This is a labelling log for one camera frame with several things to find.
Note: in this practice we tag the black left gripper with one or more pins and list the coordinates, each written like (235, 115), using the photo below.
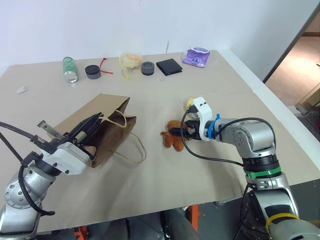
(78, 141)

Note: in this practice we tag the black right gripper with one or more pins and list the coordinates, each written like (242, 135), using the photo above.
(194, 130)

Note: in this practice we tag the orange plush toy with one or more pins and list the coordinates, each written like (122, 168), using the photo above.
(172, 141)

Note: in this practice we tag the brown paper bag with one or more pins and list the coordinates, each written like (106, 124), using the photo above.
(105, 107)

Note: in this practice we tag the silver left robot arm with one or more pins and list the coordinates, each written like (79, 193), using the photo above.
(20, 197)

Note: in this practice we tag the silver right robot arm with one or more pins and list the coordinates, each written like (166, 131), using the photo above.
(260, 135)

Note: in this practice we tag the yellow clear plastic bag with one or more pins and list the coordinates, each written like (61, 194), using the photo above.
(130, 60)

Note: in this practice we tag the blue zip tie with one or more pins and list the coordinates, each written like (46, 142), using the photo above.
(211, 126)

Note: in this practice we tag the beige cardboard table cover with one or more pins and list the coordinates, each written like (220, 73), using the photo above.
(175, 175)

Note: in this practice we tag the black round container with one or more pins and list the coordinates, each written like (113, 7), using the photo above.
(147, 68)
(92, 72)

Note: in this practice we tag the red zip tie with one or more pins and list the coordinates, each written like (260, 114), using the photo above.
(106, 72)

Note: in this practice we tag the green drink can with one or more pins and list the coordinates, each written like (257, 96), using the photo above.
(69, 66)

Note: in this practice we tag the black wallet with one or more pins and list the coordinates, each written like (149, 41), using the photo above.
(169, 67)

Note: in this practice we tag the purple tissue pack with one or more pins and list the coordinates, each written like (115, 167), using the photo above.
(195, 58)

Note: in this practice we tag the white crumpled paper scrap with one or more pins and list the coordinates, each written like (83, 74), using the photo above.
(21, 89)

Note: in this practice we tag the dark grey rounded shape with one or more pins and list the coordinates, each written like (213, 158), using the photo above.
(177, 225)

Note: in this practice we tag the glass cabinet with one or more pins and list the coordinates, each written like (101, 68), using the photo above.
(310, 102)

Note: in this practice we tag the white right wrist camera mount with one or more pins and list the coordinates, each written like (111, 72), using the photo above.
(203, 110)

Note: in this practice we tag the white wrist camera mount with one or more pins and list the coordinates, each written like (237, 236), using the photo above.
(67, 157)
(203, 110)

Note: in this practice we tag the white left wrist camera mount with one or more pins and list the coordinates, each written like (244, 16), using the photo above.
(67, 157)

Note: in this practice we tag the grey metal bracket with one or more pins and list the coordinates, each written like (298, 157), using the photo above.
(48, 128)

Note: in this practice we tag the orange metal frame part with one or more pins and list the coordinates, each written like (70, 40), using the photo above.
(80, 233)
(193, 217)

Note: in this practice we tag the dark grey door frame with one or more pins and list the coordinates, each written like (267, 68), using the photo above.
(283, 56)

